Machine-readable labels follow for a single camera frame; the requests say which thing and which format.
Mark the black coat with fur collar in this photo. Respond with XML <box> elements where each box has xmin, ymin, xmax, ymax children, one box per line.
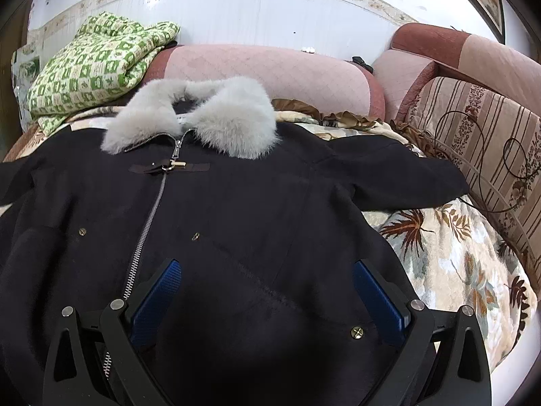
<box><xmin>1</xmin><ymin>78</ymin><xmax>469</xmax><ymax>405</ymax></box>

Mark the small black object behind pillow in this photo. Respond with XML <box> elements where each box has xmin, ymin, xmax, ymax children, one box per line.
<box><xmin>351</xmin><ymin>56</ymin><xmax>373</xmax><ymax>73</ymax></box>

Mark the green patterned folded quilt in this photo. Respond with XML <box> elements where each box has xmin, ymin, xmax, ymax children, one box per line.
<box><xmin>27</xmin><ymin>12</ymin><xmax>180</xmax><ymax>136</ymax></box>

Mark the pink maroon corner cushion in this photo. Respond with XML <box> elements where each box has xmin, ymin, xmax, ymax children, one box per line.
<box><xmin>372</xmin><ymin>23</ymin><xmax>540</xmax><ymax>121</ymax></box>

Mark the pink quilted bolster pillow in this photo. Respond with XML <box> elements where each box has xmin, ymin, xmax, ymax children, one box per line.
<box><xmin>142</xmin><ymin>45</ymin><xmax>385</xmax><ymax>119</ymax></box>

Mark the striped floral beige cushion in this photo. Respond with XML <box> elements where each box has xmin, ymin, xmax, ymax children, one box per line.
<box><xmin>404</xmin><ymin>76</ymin><xmax>540</xmax><ymax>290</ymax></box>

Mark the leaf pattern beige blanket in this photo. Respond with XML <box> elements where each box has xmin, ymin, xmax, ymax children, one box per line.
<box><xmin>1</xmin><ymin>105</ymin><xmax>536</xmax><ymax>384</ymax></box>

